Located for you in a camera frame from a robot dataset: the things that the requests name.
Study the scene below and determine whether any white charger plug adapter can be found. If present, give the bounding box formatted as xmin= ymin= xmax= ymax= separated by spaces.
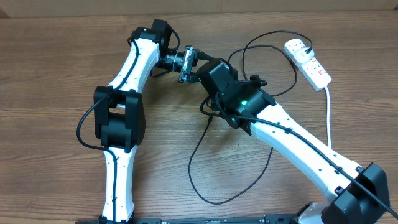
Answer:
xmin=293 ymin=47 xmax=315 ymax=65

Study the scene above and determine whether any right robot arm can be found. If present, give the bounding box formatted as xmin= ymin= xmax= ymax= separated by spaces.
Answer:
xmin=195 ymin=52 xmax=397 ymax=223

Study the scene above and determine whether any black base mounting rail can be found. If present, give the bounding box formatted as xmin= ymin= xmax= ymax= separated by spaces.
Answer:
xmin=74 ymin=213 xmax=299 ymax=224

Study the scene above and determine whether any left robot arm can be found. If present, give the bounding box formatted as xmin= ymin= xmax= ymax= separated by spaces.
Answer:
xmin=93 ymin=19 xmax=197 ymax=223

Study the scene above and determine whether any white power strip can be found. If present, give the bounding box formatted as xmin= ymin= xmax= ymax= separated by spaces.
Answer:
xmin=284 ymin=39 xmax=331 ymax=91

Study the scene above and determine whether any Samsung Galaxy smartphone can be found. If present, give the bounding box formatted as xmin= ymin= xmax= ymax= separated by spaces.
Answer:
xmin=178 ymin=45 xmax=195 ymax=83

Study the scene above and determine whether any black USB charging cable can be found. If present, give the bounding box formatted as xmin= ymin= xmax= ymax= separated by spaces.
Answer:
xmin=188 ymin=30 xmax=313 ymax=206

